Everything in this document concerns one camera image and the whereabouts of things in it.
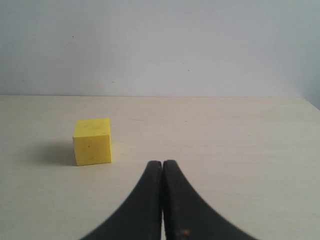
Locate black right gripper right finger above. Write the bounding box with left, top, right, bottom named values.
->
left=162, top=160, right=255, bottom=240

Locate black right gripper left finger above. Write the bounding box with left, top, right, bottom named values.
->
left=83, top=160, right=163, bottom=240

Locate yellow foam cube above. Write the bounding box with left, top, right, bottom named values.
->
left=72, top=118, right=112, bottom=166

